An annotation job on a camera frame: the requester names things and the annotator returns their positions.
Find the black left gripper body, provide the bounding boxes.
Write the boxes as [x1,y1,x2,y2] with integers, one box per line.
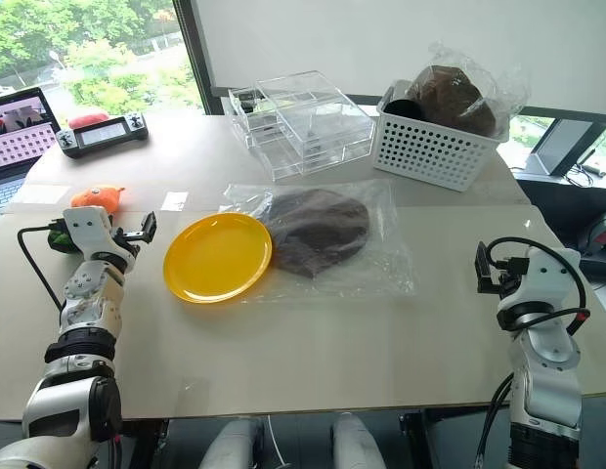
[111,226,147,257]

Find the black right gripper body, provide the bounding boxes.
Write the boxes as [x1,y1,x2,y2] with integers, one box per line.
[492,255,530,300]

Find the brown cloth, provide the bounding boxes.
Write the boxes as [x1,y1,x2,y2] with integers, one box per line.
[405,64,500,139]

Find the white paper label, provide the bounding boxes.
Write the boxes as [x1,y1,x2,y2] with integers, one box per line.
[162,191,190,213]

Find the orange plush toy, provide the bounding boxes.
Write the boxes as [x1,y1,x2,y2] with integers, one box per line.
[69,183,126,215]

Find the green plush toy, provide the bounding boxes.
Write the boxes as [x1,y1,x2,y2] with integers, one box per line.
[47,228,80,256]

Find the yellow plastic plate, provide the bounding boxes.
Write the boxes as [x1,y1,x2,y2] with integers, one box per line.
[162,211,276,306]

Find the clear flat plastic bag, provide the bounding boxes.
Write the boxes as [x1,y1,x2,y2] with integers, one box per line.
[222,177,416,301]

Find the red and grey power tool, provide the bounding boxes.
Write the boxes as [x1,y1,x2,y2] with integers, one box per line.
[573,211,606,261]

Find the black handheld controller with screen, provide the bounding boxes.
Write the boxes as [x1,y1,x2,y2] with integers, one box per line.
[56,112,151,160]

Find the white perforated plastic basket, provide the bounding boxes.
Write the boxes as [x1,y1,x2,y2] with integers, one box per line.
[371,82,510,193]

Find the grey tablet monitor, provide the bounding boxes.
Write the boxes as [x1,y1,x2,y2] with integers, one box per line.
[526,117,606,178]

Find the open laptop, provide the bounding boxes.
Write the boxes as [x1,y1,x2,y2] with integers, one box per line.
[0,86,61,214]

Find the black cylindrical cup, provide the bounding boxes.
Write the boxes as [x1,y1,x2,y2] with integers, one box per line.
[382,82,427,121]

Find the clear crumpled plastic bag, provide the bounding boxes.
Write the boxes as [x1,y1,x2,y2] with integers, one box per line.
[426,40,532,144]

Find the clear acrylic drawer box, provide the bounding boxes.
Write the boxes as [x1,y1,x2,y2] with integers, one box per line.
[227,69,376,184]

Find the light grey rounded leg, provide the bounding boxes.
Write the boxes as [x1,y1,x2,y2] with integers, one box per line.
[329,411,388,469]
[203,416,266,469]

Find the white board panel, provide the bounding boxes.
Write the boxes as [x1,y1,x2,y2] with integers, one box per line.
[190,0,606,98]

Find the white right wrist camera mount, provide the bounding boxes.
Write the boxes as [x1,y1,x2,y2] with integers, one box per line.
[497,245,582,315]

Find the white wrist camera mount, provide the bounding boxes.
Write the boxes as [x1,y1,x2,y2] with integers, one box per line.
[497,245,582,315]
[62,205,114,261]

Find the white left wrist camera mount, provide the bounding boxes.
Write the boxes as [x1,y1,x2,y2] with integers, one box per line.
[62,205,114,261]

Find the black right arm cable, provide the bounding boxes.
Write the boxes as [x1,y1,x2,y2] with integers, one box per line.
[487,235,591,335]

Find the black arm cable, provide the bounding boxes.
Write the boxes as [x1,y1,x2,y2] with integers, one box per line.
[487,235,591,335]
[17,220,67,314]

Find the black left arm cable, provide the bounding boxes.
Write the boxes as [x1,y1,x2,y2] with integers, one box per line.
[17,220,67,314]

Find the black shoulder cable bundle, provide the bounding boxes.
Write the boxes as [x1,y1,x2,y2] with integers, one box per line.
[470,372,515,469]

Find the black window frame post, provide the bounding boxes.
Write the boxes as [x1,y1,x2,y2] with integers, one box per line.
[172,0,212,117]

